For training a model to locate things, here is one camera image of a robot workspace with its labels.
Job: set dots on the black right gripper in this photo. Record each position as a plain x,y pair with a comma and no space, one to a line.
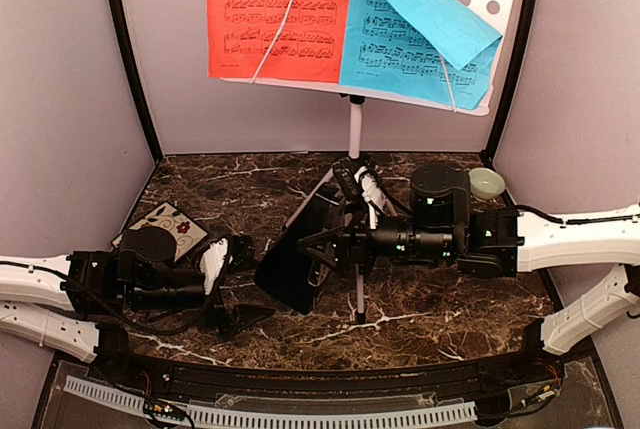
345,248

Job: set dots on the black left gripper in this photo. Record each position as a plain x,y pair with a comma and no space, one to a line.
241,317

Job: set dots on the black metronome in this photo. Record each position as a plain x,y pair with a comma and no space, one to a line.
287,274

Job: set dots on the white folding tripod stand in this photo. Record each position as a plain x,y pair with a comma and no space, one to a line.
353,175

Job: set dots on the blue sheet music page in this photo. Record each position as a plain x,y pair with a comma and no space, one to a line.
437,51

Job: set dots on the red sheet music page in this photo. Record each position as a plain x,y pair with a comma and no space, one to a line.
297,40

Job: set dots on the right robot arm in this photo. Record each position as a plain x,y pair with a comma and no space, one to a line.
440,227

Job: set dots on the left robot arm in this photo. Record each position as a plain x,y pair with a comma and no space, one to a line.
84,303

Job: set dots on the floral square ceramic tile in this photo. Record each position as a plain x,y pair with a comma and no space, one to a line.
186,232

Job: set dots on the pale green ceramic bowl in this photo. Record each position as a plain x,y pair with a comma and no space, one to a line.
486,184

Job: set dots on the black right frame post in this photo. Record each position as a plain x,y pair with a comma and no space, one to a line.
523,28

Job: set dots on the black frame post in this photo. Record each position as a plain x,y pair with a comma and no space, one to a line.
523,28
126,50

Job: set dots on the black left frame post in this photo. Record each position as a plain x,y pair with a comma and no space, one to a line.
126,50

